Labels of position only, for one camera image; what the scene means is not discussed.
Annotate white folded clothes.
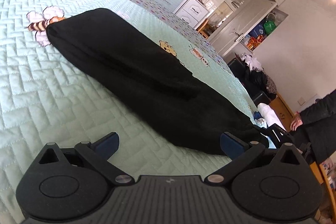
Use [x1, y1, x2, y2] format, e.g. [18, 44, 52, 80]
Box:
[257, 103, 287, 133]

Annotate colourful packets on shelf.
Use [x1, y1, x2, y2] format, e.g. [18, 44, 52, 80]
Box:
[241, 19, 278, 50]

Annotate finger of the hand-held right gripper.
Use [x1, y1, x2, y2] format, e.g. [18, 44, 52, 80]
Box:
[271, 124, 294, 148]

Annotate mint green quilted bedspread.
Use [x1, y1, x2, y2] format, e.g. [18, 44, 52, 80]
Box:
[0, 0, 259, 224]

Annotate clothes pile on dark chair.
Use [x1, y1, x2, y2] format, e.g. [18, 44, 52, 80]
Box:
[226, 53, 278, 109]

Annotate blue folded garment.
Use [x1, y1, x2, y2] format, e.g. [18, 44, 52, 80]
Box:
[253, 111, 266, 128]

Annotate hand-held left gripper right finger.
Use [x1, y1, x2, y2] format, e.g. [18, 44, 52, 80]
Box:
[206, 132, 298, 186]

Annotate black sweater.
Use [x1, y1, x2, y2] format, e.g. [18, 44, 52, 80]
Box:
[46, 7, 270, 157]

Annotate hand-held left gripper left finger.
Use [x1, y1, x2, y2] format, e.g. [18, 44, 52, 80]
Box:
[39, 132, 132, 186]

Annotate person in dark clothes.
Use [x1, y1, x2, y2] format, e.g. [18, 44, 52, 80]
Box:
[293, 91, 336, 165]

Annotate person's right hand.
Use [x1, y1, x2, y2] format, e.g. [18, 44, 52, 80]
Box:
[291, 112, 304, 132]

